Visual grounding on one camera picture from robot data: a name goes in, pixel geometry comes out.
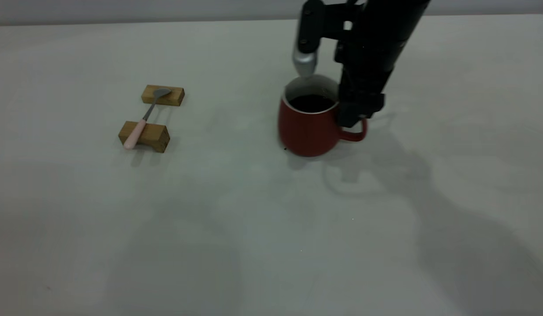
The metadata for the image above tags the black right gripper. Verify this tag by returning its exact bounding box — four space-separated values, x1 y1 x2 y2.
334 37 406 129

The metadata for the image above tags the black right camera bracket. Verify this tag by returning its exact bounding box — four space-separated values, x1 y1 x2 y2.
322 2 364 42

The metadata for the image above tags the flat wooden block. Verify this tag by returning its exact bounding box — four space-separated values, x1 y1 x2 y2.
141 85 185 107

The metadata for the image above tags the red ceramic mug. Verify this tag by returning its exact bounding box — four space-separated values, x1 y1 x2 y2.
278 75 368 158

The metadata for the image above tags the pink handled metal spoon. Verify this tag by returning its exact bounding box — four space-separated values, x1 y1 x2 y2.
123 88 172 150

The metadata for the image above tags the dark coffee liquid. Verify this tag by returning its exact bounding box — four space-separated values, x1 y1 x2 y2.
289 94 338 113

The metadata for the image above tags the arched wooden block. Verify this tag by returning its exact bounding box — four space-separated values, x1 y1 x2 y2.
118 121 171 153

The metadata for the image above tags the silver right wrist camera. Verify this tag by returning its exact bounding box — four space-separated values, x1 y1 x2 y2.
292 0 325 79

